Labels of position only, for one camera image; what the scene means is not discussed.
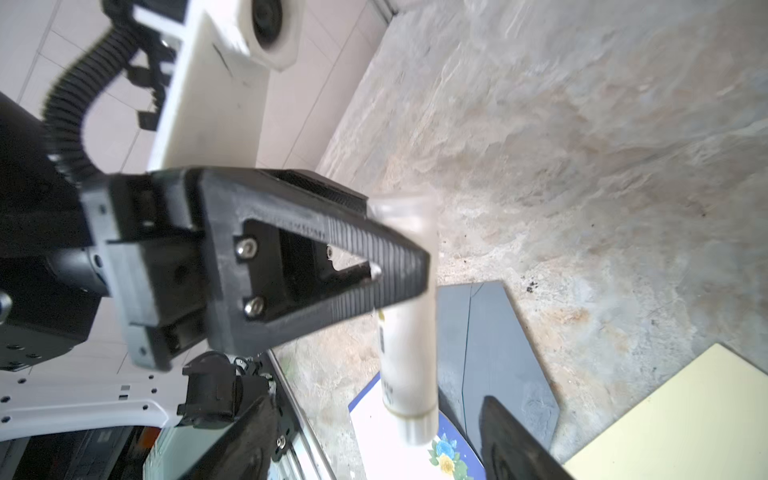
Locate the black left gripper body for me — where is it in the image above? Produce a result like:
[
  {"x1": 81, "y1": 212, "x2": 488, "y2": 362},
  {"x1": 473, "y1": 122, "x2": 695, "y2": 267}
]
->
[{"x1": 79, "y1": 168, "x2": 207, "y2": 371}]

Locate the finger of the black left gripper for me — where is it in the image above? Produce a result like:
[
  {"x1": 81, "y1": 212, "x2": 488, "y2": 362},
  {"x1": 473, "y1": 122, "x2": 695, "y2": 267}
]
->
[
  {"x1": 197, "y1": 168, "x2": 430, "y2": 356},
  {"x1": 264, "y1": 169, "x2": 368, "y2": 213}
]

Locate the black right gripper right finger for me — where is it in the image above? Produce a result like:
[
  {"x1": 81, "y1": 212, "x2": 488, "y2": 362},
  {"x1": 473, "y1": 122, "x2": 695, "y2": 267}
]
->
[{"x1": 479, "y1": 396, "x2": 573, "y2": 480}]

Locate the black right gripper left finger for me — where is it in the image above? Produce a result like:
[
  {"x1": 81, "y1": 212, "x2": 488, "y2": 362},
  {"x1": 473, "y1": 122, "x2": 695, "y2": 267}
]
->
[{"x1": 181, "y1": 396, "x2": 277, "y2": 480}]

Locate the white glue stick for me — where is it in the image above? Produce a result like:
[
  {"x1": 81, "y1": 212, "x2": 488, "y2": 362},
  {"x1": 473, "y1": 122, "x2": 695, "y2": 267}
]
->
[{"x1": 368, "y1": 193, "x2": 439, "y2": 447}]

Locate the cream yellow envelope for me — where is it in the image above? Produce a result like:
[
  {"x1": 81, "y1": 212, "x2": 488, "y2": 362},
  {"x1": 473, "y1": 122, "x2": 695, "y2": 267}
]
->
[{"x1": 565, "y1": 344, "x2": 767, "y2": 479}]

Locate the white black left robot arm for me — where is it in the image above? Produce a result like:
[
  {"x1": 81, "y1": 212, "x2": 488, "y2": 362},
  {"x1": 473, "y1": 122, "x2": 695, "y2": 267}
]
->
[{"x1": 1, "y1": 99, "x2": 433, "y2": 440}]

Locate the grey envelope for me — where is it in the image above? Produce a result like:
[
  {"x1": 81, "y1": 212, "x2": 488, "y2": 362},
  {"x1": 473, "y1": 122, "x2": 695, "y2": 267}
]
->
[{"x1": 437, "y1": 281, "x2": 560, "y2": 451}]

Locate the blue floral notepad card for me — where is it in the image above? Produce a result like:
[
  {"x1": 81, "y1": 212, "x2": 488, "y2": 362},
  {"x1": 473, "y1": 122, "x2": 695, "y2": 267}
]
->
[{"x1": 348, "y1": 375, "x2": 486, "y2": 480}]

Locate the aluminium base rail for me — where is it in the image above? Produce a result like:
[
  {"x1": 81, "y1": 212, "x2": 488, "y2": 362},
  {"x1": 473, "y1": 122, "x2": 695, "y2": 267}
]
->
[{"x1": 261, "y1": 350, "x2": 336, "y2": 480}]

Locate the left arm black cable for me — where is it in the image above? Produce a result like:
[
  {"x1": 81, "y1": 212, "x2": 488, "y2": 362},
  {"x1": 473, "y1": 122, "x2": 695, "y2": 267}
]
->
[{"x1": 41, "y1": 23, "x2": 145, "y2": 184}]

